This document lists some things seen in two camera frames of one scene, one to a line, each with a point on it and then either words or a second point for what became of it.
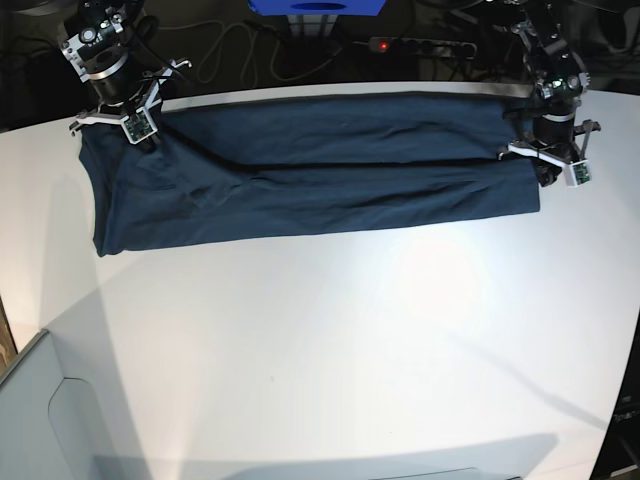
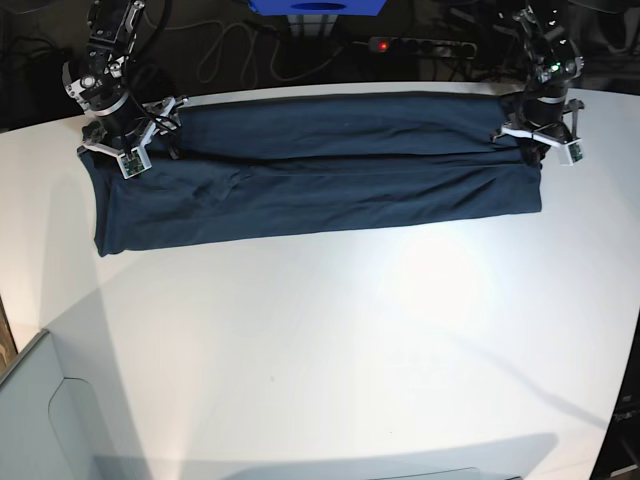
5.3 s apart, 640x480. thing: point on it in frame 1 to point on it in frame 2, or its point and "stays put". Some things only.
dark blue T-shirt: x=236 y=166 stays put
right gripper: x=135 y=111 to x=130 y=134
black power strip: x=462 y=50 stays put
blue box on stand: x=318 y=7 stays put
